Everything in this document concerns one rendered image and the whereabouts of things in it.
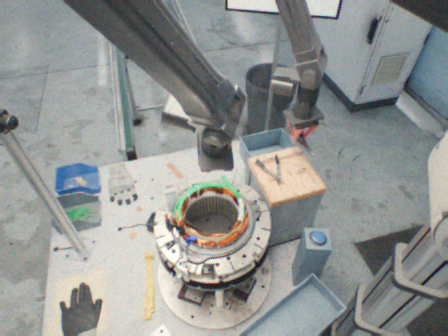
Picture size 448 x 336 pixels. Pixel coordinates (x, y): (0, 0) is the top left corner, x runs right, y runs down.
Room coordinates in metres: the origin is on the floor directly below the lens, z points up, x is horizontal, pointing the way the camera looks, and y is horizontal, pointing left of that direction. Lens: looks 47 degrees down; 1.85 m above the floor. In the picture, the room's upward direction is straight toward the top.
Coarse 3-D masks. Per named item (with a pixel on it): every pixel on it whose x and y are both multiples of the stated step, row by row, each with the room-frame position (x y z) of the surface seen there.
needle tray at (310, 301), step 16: (304, 288) 0.34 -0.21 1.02; (320, 288) 0.34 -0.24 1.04; (288, 304) 0.30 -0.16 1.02; (304, 304) 0.30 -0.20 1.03; (320, 304) 0.30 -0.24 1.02; (336, 304) 0.29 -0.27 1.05; (256, 320) 0.25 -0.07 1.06; (272, 320) 0.26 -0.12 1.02; (288, 320) 0.26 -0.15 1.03; (304, 320) 0.26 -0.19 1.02; (320, 320) 0.26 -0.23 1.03
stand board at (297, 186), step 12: (264, 156) 0.78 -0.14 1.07; (300, 156) 0.78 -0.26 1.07; (252, 168) 0.73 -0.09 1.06; (276, 168) 0.73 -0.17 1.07; (288, 168) 0.73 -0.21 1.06; (312, 168) 0.73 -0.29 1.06; (264, 180) 0.67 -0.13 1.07; (288, 180) 0.67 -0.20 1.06; (300, 180) 0.67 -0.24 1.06; (312, 180) 0.67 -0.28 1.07; (264, 192) 0.63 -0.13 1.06; (276, 192) 0.63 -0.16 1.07; (288, 192) 0.63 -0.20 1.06; (300, 192) 0.63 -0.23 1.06; (312, 192) 0.63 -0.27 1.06; (324, 192) 0.64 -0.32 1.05; (276, 204) 0.59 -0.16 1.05
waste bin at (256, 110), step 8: (272, 64) 2.30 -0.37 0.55; (280, 64) 2.28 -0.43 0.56; (248, 104) 2.07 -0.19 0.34; (256, 104) 1.99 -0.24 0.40; (264, 104) 1.96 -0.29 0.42; (272, 104) 1.95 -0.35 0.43; (288, 104) 2.01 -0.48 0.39; (248, 112) 2.07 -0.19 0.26; (256, 112) 1.99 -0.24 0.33; (264, 112) 1.96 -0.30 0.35; (272, 112) 1.95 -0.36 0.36; (280, 112) 1.97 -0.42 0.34; (248, 120) 2.07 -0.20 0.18; (256, 120) 1.99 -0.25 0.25; (264, 120) 1.96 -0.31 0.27; (272, 120) 1.96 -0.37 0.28; (280, 120) 1.98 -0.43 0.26; (248, 128) 2.07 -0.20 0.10; (256, 128) 1.99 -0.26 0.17; (264, 128) 1.96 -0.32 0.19; (272, 128) 1.96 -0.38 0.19; (280, 128) 1.99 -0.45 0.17
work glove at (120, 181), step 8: (112, 168) 0.98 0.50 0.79; (120, 168) 0.98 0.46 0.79; (112, 176) 0.93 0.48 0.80; (120, 176) 0.92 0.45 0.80; (128, 176) 0.93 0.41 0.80; (112, 184) 0.88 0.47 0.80; (120, 184) 0.88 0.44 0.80; (128, 184) 0.88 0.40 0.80; (112, 192) 0.84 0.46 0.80; (120, 192) 0.84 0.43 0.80; (128, 192) 0.84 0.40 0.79; (112, 200) 0.80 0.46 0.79; (120, 200) 0.80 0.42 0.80; (128, 200) 0.80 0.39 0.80
